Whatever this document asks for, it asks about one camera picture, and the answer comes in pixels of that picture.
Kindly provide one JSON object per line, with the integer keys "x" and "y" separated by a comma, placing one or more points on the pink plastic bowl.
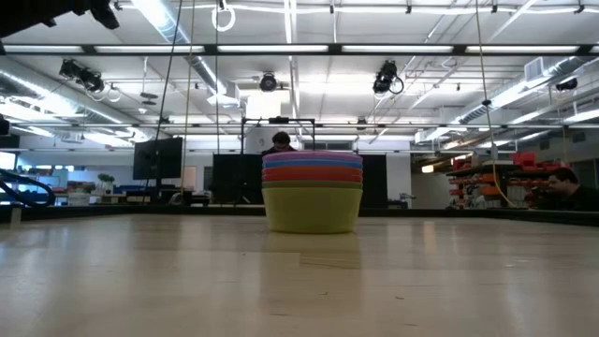
{"x": 312, "y": 178}

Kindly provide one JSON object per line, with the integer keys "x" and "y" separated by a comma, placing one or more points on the green plastic bowl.
{"x": 312, "y": 185}

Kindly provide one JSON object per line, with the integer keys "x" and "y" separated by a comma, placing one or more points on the person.
{"x": 566, "y": 196}
{"x": 281, "y": 140}

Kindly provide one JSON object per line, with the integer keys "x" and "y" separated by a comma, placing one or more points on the yellow plastic bowl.
{"x": 312, "y": 210}

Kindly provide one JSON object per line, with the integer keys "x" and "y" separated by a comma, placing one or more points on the black partition panel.
{"x": 236, "y": 180}

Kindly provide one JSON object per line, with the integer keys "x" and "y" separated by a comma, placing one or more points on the black ceiling spotlight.
{"x": 268, "y": 82}
{"x": 386, "y": 77}
{"x": 567, "y": 84}
{"x": 82, "y": 75}

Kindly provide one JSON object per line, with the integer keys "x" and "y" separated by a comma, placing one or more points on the black computer monitor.
{"x": 156, "y": 159}

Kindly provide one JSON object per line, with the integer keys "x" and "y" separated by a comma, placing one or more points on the black overhead light beam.
{"x": 210, "y": 48}

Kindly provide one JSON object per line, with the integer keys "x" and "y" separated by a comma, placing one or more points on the shelf with orange bins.
{"x": 491, "y": 191}

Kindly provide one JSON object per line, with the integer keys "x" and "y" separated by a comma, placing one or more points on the green potted plant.
{"x": 106, "y": 178}

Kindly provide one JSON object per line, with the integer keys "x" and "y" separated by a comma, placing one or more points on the black metal table frame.
{"x": 93, "y": 211}

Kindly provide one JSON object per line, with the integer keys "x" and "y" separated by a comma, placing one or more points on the silver ventilation duct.
{"x": 515, "y": 91}
{"x": 47, "y": 93}

